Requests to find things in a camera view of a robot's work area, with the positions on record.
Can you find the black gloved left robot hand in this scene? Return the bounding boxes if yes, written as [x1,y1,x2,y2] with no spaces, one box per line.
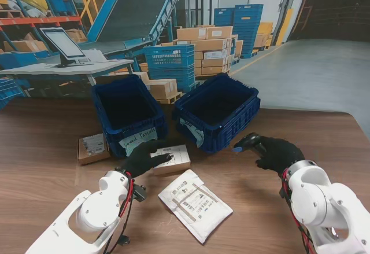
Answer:
[121,139,174,179]

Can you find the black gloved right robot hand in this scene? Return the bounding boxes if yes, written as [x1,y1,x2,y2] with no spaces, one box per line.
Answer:
[250,136,306,176]

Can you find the black and blue barcode scanner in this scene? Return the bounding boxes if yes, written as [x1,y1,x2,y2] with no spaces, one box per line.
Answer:
[232,132,268,155]

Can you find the cardboard box with large label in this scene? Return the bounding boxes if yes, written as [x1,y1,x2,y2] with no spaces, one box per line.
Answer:
[150,144,191,176]

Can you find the white padded mailer bag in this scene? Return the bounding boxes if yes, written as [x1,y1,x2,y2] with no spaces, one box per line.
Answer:
[157,169,234,245]

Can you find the paper label boxed parcels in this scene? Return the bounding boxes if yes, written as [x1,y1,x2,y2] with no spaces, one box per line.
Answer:
[118,126,159,158]

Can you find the small flat cardboard box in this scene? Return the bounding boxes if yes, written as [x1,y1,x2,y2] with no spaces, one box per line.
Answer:
[76,133,111,165]

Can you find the blue bin labelled boxed parcels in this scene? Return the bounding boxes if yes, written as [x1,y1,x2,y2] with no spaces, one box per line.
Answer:
[91,73,169,159]

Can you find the paper label bagged parcels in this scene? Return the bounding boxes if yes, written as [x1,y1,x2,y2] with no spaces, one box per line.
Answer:
[179,117,206,149]

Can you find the blue bin labelled bagged parcels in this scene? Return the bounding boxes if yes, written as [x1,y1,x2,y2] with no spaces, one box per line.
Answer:
[172,72,261,155]

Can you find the printed warehouse backdrop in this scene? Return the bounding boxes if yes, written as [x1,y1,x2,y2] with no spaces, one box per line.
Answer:
[0,0,370,142]

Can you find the red black right arm cable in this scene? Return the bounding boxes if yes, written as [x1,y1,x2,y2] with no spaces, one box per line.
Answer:
[279,168,316,254]

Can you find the red black arm cable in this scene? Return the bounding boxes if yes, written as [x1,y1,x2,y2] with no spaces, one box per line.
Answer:
[102,175,136,254]
[279,168,316,254]

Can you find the red black left arm cable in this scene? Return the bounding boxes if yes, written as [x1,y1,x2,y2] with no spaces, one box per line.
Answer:
[102,175,136,254]

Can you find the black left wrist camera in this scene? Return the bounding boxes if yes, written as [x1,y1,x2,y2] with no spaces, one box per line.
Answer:
[133,184,147,203]

